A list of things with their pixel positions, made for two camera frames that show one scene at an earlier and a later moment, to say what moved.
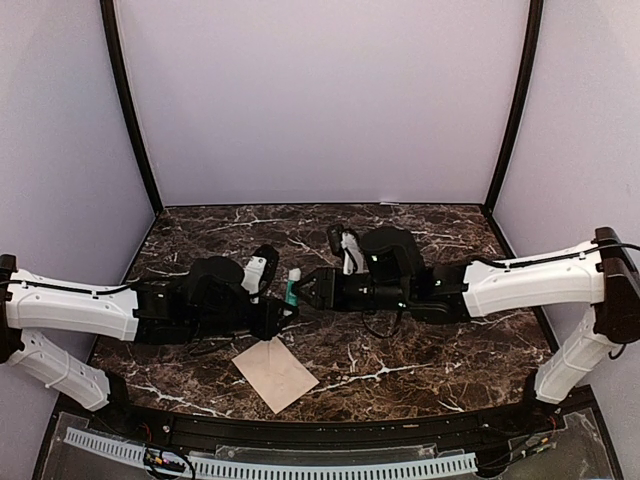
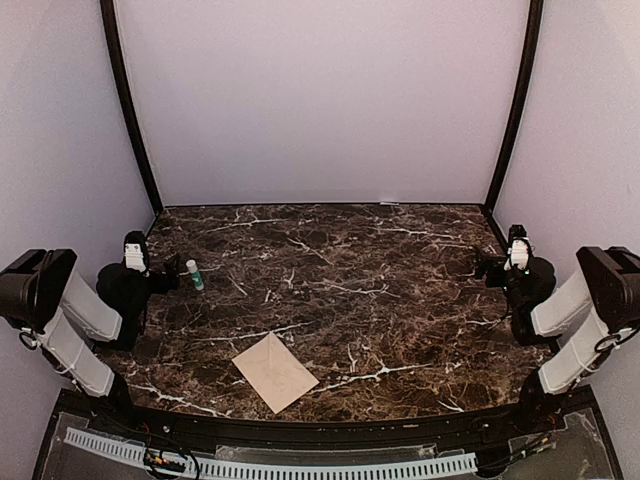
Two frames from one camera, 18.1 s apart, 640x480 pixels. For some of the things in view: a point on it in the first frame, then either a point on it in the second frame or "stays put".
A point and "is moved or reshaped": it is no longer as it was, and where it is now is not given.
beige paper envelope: x=276 y=373 stays put
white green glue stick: x=292 y=292 is moved or reshaped
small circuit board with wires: x=155 y=459 stays put
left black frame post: x=130 y=101 stays put
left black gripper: x=267 y=327 → x=172 y=276
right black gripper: x=326 y=289 → x=494 y=263
